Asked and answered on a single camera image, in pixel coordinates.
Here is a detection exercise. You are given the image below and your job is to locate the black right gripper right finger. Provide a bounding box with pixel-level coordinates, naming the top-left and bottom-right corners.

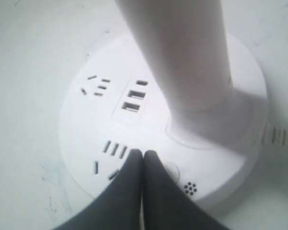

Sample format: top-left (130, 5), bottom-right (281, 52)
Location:
top-left (143, 150), bottom-right (227, 230)

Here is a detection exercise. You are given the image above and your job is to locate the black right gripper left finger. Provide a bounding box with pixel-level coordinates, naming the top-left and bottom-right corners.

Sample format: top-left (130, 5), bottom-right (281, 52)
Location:
top-left (56, 149), bottom-right (143, 230)

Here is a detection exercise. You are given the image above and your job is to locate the white desk lamp with sockets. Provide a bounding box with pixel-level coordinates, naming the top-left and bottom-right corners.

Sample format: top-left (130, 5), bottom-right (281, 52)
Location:
top-left (59, 0), bottom-right (267, 208)

